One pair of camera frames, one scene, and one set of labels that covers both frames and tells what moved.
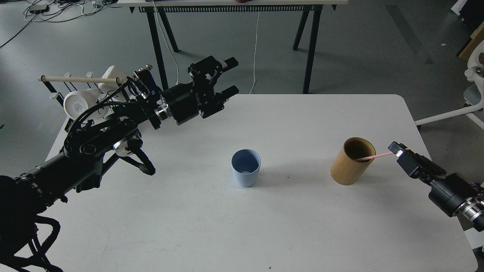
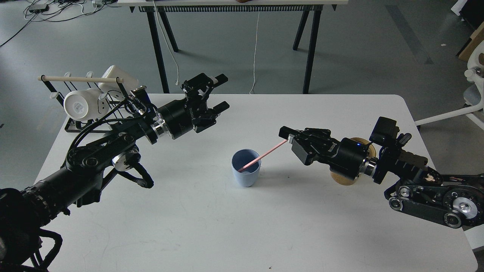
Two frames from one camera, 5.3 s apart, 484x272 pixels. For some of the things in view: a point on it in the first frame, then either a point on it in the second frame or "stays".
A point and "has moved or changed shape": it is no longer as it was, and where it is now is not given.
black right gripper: x=447 y=191 -> x=345 y=158
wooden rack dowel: x=81 y=79 stays
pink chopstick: x=369 y=157 has moved or changed shape
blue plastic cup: x=245 y=163 stays
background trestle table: x=167 y=12 stays
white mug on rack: x=76 y=102 stays
